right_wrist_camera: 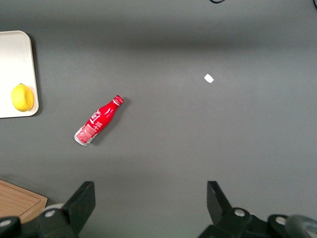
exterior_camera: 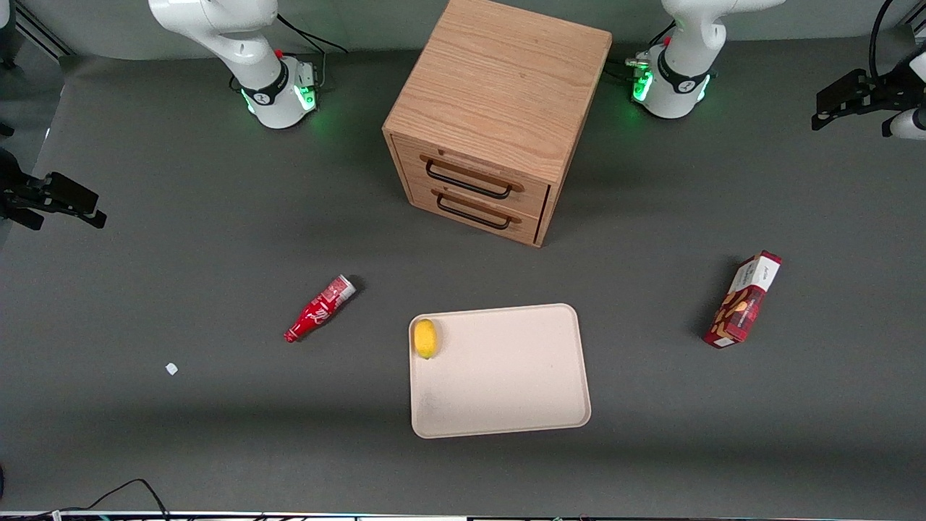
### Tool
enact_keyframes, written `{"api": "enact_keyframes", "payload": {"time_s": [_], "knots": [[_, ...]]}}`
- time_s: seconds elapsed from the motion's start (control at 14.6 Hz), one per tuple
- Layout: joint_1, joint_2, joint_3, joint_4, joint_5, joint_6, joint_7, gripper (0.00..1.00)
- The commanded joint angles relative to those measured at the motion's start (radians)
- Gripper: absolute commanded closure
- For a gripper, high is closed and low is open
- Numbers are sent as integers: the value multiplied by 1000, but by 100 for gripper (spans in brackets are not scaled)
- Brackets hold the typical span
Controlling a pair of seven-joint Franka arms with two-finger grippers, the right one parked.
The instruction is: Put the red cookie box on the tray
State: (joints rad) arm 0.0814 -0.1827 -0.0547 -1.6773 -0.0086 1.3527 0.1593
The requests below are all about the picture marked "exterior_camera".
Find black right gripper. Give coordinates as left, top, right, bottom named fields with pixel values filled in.
left=0, top=148, right=108, bottom=232

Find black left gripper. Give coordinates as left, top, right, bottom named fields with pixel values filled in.
left=811, top=56, right=926, bottom=137

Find red tartan cookie box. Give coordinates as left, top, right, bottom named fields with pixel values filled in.
left=702, top=250, right=783, bottom=350

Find red cola bottle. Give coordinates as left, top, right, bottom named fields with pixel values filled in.
left=284, top=274, right=358, bottom=344

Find yellow lemon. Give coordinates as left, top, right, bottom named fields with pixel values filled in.
left=412, top=318, right=440, bottom=360

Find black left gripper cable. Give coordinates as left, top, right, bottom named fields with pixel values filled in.
left=870, top=0, right=899, bottom=82

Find aluminium frame rail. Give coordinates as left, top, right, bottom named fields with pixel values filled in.
left=13, top=0, right=75, bottom=60

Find thin black floor cable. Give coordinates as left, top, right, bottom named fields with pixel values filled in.
left=43, top=478, right=171, bottom=519

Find black right arm base cable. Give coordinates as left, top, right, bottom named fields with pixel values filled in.
left=276, top=12, right=349, bottom=56

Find wooden drawer with black handle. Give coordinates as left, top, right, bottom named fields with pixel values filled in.
left=392, top=135, right=552, bottom=219
left=407, top=181, right=543, bottom=245

